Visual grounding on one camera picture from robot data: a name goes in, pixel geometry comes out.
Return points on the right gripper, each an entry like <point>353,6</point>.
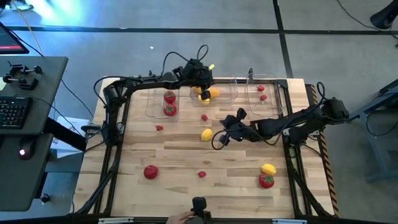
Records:
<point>247,132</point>

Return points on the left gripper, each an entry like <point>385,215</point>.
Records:
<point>197,74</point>

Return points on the yellow toy lemon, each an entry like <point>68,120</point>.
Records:
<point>196,90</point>
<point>206,134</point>
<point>203,101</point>
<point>269,169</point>

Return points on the orange-yellow toy lemon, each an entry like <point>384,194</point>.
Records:
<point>215,92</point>

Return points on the small red toy pepper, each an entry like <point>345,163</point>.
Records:
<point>263,97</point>
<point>204,117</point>
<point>260,88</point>
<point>159,127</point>

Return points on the red toy tomato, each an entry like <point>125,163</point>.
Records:
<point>169,97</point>
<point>151,171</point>
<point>170,109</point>
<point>266,181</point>

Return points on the small red strawberry bottom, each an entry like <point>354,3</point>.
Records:
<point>202,174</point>

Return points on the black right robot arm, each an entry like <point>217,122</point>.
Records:
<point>295,119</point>

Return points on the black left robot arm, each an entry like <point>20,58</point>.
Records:
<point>146,83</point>

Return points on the clear plastic bin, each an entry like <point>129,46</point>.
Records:
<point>155,105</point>
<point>227,93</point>
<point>272,93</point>

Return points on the yellow tape tag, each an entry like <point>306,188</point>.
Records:
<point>211,66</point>

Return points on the person's hand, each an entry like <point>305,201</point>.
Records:
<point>180,219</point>

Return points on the yellow black hazard tape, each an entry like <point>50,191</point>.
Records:
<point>326,161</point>

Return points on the white paper sheet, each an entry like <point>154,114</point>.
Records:
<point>66,149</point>

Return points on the blue-grey metal stand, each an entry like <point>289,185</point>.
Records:
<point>382,146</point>

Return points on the black desk clamp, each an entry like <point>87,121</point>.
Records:
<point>23,69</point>
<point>26,83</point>

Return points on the black computer mouse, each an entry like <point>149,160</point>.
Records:
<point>26,149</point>

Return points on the black round knob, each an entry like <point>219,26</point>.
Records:
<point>45,197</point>

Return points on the black chair base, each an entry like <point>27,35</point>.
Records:
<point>385,17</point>

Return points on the black keyboard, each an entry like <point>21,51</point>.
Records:
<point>12,112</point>

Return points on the dark grey desk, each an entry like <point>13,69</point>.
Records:
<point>18,174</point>

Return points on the computer monitor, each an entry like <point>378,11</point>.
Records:
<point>9,40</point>

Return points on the black aluminium table frame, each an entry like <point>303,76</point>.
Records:
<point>282,83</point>

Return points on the black table-level camera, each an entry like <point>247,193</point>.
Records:
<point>199,205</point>

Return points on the silver metal bracket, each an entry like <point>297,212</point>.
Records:
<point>115,220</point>
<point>289,221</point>

